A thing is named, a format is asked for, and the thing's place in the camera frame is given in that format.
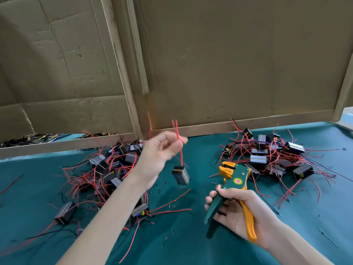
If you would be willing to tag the creased brown cardboard panel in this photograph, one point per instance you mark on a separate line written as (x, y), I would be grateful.
(49, 52)

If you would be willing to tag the long wooden bottom rail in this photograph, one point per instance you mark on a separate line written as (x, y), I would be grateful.
(248, 123)

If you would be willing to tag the short wooden bottom rail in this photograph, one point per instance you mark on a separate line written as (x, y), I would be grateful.
(55, 147)

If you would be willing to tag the wooden corner post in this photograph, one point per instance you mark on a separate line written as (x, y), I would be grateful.
(343, 96)

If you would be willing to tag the thin wooden strip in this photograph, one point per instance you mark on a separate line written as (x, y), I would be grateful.
(138, 44)

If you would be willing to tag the wide wooden post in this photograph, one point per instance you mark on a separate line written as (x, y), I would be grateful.
(122, 63)

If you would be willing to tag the person's right hand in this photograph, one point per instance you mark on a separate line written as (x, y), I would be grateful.
(248, 212)

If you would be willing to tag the person's left hand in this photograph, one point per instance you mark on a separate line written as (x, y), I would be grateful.
(154, 157)

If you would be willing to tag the person's left forearm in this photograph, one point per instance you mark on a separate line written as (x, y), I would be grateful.
(102, 226)

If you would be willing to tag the person's right forearm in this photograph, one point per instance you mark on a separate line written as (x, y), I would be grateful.
(300, 245)

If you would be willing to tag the flat grey board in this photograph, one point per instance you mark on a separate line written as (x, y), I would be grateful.
(346, 119)

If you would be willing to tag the smooth brown cardboard panel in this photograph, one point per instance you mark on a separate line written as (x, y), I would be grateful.
(248, 52)

